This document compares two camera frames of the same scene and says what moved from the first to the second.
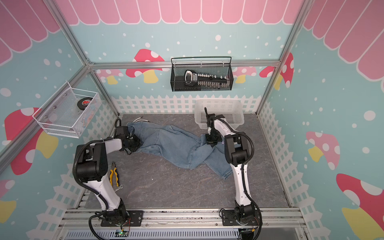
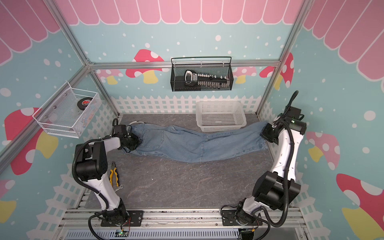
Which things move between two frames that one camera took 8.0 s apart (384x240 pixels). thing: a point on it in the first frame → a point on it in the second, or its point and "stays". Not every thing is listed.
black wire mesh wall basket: [214, 73] stays
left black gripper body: [133, 143] stays
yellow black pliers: [113, 169] stays
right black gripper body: [213, 138] → [271, 133]
